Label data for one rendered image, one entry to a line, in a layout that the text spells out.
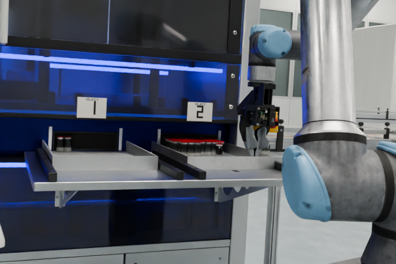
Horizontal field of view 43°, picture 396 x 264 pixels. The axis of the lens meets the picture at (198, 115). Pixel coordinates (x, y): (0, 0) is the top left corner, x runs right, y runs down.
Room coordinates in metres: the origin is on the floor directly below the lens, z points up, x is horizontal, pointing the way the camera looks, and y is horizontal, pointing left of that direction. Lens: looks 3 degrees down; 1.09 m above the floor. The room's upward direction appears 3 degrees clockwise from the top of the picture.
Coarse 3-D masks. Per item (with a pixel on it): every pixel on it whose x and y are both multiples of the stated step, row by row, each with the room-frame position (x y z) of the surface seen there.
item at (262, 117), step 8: (256, 88) 1.37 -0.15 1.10; (264, 88) 1.33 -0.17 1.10; (272, 88) 1.34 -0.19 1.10; (256, 96) 1.37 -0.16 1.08; (264, 96) 1.36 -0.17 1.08; (248, 104) 1.38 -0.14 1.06; (256, 104) 1.37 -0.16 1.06; (264, 104) 1.33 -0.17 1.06; (248, 112) 1.38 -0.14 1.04; (256, 112) 1.32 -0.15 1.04; (264, 112) 1.34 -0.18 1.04; (272, 112) 1.34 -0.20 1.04; (248, 120) 1.38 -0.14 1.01; (256, 120) 1.32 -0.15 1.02; (264, 120) 1.35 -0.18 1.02; (272, 120) 1.34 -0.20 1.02
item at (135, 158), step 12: (132, 144) 1.52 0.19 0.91; (48, 156) 1.29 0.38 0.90; (60, 156) 1.19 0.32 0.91; (72, 156) 1.20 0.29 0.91; (84, 156) 1.21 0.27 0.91; (96, 156) 1.22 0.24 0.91; (108, 156) 1.24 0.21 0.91; (120, 156) 1.25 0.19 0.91; (132, 156) 1.26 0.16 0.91; (144, 156) 1.27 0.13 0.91; (156, 156) 1.28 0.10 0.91; (60, 168) 1.19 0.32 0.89; (72, 168) 1.20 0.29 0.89; (84, 168) 1.22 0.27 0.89; (96, 168) 1.23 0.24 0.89; (108, 168) 1.24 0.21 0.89; (120, 168) 1.25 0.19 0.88; (132, 168) 1.26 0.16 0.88; (144, 168) 1.27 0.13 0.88; (156, 168) 1.28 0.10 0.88
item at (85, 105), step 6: (78, 102) 1.46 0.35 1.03; (84, 102) 1.47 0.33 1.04; (90, 102) 1.47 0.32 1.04; (96, 102) 1.48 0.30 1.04; (102, 102) 1.49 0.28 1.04; (78, 108) 1.46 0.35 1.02; (84, 108) 1.47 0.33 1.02; (90, 108) 1.47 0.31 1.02; (96, 108) 1.48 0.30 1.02; (102, 108) 1.49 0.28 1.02; (78, 114) 1.46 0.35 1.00; (84, 114) 1.47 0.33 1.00; (90, 114) 1.47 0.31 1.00; (96, 114) 1.48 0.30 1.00; (102, 114) 1.49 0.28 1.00
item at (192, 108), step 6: (192, 102) 1.59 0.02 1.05; (192, 108) 1.59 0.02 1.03; (198, 108) 1.60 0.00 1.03; (204, 108) 1.61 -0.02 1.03; (210, 108) 1.61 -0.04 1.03; (192, 114) 1.59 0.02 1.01; (204, 114) 1.61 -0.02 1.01; (210, 114) 1.61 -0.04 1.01; (192, 120) 1.59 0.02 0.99; (198, 120) 1.60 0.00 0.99; (204, 120) 1.61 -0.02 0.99; (210, 120) 1.61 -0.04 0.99
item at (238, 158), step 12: (156, 144) 1.58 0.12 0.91; (228, 144) 1.69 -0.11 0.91; (180, 156) 1.36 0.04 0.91; (192, 156) 1.32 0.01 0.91; (204, 156) 1.33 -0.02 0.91; (216, 156) 1.34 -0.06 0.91; (228, 156) 1.36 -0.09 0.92; (240, 156) 1.37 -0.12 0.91; (252, 156) 1.39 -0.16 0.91; (264, 156) 1.45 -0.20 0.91; (204, 168) 1.33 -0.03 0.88; (216, 168) 1.34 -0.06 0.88; (228, 168) 1.35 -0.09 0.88; (240, 168) 1.37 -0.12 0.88; (252, 168) 1.38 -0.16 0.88; (264, 168) 1.40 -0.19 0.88
